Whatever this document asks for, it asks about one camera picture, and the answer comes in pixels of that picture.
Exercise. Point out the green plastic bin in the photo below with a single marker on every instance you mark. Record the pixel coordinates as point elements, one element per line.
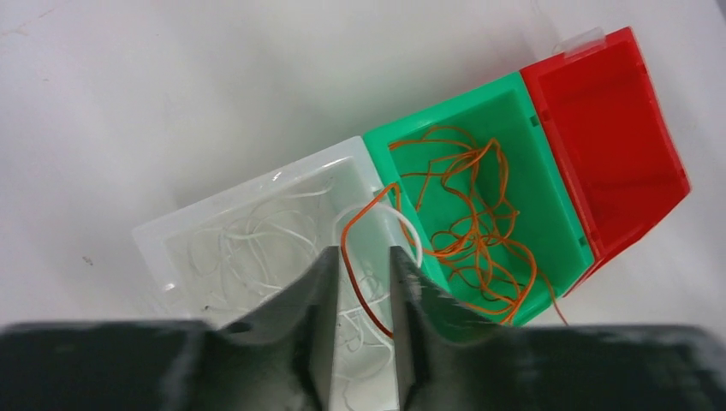
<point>476,177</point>

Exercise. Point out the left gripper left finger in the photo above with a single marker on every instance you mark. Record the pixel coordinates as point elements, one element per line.
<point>277,357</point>

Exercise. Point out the clear plastic bin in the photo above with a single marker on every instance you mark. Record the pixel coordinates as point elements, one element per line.
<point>221,257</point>

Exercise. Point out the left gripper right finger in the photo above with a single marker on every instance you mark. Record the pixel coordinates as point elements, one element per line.
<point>450,358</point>

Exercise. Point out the red plastic bin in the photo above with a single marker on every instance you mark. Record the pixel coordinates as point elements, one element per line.
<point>600,113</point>

